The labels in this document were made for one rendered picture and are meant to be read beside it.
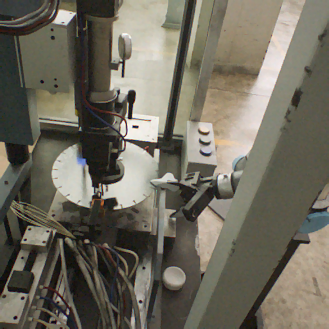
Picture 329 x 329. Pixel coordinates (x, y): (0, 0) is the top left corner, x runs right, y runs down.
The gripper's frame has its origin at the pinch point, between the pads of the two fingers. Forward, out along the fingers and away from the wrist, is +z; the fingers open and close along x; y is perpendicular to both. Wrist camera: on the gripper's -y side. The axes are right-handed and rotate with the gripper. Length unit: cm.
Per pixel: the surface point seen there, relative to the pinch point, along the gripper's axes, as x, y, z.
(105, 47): 51, -18, -18
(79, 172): 18.7, -3.9, 18.0
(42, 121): 25, 36, 58
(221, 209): -88, 94, 21
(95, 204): 15.2, -16.8, 7.3
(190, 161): -1.8, 22.5, -5.3
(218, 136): -81, 183, 33
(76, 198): 16.4, -14.2, 14.7
